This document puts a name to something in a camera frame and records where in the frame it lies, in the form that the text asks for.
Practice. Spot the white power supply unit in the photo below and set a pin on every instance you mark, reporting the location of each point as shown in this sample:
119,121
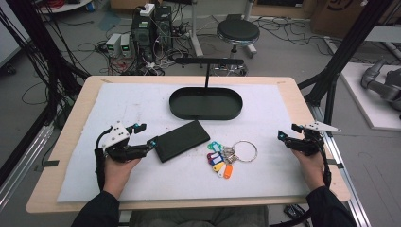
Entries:
113,44
126,45

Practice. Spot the person's left hand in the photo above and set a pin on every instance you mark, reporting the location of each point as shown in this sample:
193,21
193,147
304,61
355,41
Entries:
117,175

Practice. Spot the black oval tray with hanger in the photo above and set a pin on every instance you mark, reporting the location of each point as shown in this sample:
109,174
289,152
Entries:
205,104

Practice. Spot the cardboard box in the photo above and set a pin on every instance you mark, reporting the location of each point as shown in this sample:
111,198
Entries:
337,15

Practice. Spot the white metal stand leg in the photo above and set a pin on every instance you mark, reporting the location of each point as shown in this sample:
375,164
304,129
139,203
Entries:
196,31

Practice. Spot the person's right hand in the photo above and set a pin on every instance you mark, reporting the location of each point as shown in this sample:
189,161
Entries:
312,171

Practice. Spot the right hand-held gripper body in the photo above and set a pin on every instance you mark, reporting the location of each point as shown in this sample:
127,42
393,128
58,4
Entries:
307,145

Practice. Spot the black computer tower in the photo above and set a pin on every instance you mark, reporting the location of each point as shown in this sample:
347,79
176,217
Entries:
142,38
163,26

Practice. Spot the person's legs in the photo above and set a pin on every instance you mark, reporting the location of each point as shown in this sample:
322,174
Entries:
195,218

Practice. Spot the aluminium rail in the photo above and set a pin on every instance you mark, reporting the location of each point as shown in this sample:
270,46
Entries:
22,164
346,176

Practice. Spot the white floor board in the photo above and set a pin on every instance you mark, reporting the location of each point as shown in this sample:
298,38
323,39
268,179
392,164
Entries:
362,101

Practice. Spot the white paper table cover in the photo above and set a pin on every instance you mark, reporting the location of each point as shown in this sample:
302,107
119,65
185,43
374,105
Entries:
164,183

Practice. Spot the white round table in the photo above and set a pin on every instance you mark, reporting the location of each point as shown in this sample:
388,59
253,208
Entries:
67,5

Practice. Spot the black round stool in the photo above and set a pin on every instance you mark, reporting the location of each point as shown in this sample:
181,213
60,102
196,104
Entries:
238,31

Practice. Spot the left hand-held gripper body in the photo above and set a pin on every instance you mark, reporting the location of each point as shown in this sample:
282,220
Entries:
117,135

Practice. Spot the white power strip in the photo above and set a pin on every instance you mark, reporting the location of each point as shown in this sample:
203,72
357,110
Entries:
147,9

